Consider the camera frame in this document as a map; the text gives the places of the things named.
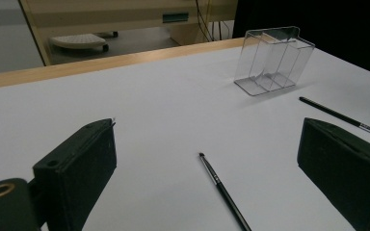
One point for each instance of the white table mat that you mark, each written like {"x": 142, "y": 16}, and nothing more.
{"x": 173, "y": 112}

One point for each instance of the black makeup brush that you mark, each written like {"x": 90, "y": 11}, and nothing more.
{"x": 224, "y": 192}
{"x": 334, "y": 113}

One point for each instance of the beige wooden desk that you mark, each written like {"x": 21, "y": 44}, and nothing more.
{"x": 109, "y": 12}

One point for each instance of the black curtain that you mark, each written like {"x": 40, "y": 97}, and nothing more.
{"x": 334, "y": 25}

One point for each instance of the wooden table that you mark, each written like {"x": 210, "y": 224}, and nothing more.
{"x": 109, "y": 62}

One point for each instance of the clear acrylic holder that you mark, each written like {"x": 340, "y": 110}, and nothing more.
{"x": 274, "y": 61}

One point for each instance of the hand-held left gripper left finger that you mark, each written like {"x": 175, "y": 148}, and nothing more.
{"x": 74, "y": 173}

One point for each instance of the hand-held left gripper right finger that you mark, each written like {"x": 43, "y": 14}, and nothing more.
{"x": 343, "y": 173}

